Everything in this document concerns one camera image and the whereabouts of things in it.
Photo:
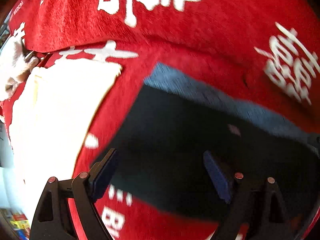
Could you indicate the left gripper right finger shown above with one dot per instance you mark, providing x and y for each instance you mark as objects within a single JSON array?
[{"x": 259, "y": 193}]

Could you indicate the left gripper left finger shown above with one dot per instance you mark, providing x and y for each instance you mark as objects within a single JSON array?
[{"x": 52, "y": 218}]

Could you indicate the black and grey pants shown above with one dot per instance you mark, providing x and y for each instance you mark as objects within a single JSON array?
[{"x": 183, "y": 140}]

